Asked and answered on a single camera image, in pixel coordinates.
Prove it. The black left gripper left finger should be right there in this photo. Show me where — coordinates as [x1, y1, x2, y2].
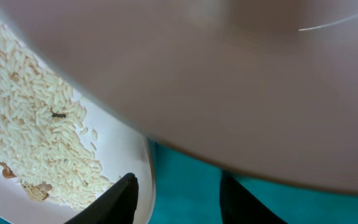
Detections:
[65, 173, 139, 224]

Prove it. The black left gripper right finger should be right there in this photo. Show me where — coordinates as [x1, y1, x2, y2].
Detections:
[219, 172, 286, 224]

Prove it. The pink round plate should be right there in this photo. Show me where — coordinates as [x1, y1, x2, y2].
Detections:
[0, 0, 157, 224]

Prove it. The white rice pile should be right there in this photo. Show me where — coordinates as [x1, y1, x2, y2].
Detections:
[0, 19, 111, 211]

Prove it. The pink small bowl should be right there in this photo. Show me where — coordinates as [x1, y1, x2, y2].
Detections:
[0, 0, 358, 195]

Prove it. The teal plastic tray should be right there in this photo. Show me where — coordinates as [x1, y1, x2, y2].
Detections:
[0, 139, 358, 224]

